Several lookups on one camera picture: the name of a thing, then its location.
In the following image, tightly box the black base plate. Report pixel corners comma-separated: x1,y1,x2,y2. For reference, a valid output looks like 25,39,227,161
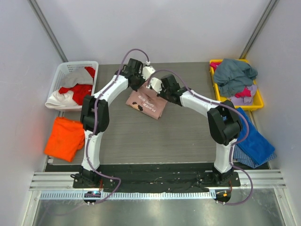
46,163,241,193

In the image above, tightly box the pink printed t shirt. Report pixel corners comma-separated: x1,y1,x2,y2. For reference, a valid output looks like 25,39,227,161
126,82,167,120

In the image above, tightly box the white plastic basket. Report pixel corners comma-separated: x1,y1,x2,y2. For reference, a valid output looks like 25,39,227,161
48,61,99,112

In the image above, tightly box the grey blue t shirt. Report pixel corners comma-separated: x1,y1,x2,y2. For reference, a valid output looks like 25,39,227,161
213,58,259,97

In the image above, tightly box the yellow plastic bin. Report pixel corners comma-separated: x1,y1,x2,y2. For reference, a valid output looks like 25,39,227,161
209,59,264,111

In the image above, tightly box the lilac cloth in bin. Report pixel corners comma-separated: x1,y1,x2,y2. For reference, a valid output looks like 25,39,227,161
230,84,257,106

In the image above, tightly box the blue folded t shirt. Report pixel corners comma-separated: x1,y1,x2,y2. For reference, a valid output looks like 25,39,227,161
237,108,275,164

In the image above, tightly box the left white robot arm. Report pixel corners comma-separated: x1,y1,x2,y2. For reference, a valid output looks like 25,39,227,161
71,58,154,188

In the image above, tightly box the white slotted cable duct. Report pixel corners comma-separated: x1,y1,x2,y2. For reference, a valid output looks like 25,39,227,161
40,190,216,200

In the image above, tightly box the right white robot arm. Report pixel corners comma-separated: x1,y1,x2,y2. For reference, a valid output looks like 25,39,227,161
149,74,243,186

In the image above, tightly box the orange folded t shirt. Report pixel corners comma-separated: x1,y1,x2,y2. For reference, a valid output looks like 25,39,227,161
44,117,85,162

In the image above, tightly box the blue checkered shirt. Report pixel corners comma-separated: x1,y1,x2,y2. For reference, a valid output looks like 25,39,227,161
233,145,276,169

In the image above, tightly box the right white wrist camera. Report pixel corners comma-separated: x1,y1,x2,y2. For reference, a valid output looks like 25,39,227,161
146,77,162,94

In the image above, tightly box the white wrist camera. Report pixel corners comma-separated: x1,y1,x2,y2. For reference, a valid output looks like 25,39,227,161
142,61,156,81
146,77,162,94

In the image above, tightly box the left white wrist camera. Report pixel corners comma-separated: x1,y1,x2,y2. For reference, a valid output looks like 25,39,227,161
142,61,156,81

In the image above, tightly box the red cloth in basket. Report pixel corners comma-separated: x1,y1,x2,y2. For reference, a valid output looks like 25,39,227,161
59,67,95,105

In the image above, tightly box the grey cloth in basket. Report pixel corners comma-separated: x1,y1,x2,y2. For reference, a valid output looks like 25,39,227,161
60,68,93,88

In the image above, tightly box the white cloth in basket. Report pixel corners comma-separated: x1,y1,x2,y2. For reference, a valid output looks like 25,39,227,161
45,90,79,111

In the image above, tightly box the magenta cloth in bin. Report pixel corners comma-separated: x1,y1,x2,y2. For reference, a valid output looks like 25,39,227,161
210,62,256,99

